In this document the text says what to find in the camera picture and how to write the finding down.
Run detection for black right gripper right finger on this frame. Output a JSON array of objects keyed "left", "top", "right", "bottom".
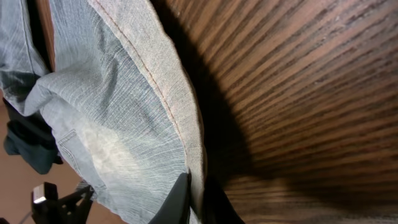
[{"left": 203, "top": 177, "right": 244, "bottom": 224}]

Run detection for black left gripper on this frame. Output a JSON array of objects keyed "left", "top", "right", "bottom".
[{"left": 31, "top": 185, "right": 93, "bottom": 224}]

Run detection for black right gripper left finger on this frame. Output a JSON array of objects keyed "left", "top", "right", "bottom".
[{"left": 149, "top": 173, "right": 191, "bottom": 224}]

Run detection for light blue denim shorts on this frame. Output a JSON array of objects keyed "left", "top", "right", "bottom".
[{"left": 1, "top": 0, "right": 206, "bottom": 223}]

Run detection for folded dark navy garment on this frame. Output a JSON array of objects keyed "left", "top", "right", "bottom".
[{"left": 3, "top": 99, "right": 63, "bottom": 175}]

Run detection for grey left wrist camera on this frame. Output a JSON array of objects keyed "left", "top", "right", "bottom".
[{"left": 32, "top": 182, "right": 58, "bottom": 205}]

